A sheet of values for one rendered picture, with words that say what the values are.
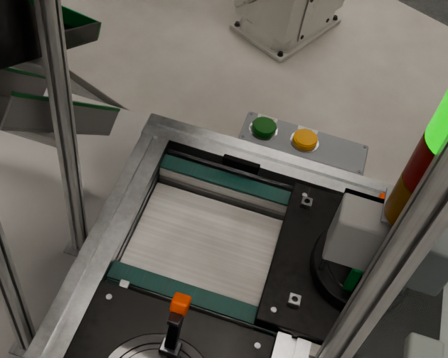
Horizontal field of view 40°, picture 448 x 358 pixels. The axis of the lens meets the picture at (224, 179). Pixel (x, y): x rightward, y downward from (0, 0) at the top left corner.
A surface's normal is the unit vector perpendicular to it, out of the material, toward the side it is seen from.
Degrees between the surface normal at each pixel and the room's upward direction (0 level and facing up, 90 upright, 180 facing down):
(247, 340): 0
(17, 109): 90
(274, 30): 90
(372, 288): 90
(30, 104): 90
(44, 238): 0
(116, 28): 0
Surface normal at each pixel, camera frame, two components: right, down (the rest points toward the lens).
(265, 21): -0.69, 0.52
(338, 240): -0.29, 0.74
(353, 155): 0.11, -0.61
